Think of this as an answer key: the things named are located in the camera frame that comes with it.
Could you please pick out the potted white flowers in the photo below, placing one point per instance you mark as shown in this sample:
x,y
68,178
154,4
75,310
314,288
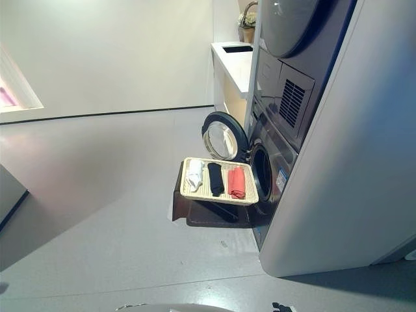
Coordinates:
x,y
247,21

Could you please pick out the white counter cabinet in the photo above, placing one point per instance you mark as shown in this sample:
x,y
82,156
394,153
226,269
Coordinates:
x,y
232,68

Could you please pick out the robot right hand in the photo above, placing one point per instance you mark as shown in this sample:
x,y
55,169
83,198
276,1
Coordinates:
x,y
281,308

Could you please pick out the red cloth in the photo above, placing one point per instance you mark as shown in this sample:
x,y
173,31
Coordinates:
x,y
236,183

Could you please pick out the cream wicker tray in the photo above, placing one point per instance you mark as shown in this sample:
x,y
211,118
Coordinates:
x,y
201,195

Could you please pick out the grey cabinet side panel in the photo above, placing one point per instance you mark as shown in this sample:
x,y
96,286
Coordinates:
x,y
351,162

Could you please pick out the blue white washer sticker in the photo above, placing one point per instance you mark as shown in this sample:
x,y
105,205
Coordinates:
x,y
282,179

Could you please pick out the white cloth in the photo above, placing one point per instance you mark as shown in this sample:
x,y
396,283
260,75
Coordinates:
x,y
195,174

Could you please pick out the round glass washer door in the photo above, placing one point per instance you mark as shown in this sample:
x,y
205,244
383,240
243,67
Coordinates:
x,y
221,136

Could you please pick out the round dryer door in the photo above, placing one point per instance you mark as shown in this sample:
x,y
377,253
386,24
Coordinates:
x,y
292,22

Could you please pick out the silver robot torso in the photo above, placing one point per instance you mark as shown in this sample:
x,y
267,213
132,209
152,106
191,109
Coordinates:
x,y
169,308

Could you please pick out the dark grey stacked dryer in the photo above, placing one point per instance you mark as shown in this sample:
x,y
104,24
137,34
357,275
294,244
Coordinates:
x,y
269,78

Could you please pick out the dark grey washing machine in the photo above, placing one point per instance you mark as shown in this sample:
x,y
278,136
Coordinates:
x,y
279,152

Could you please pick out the white cabinet pillar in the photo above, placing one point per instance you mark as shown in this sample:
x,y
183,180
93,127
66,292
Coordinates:
x,y
253,81

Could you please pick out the black cloth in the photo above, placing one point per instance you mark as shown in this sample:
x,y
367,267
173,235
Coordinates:
x,y
215,178

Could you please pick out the dark brown stool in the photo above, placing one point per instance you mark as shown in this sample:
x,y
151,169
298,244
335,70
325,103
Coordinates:
x,y
208,216

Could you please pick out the black rectangular sink basin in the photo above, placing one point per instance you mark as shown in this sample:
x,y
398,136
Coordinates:
x,y
238,49

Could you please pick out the grey cabinet with dark edge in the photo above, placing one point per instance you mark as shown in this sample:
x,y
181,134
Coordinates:
x,y
11,191

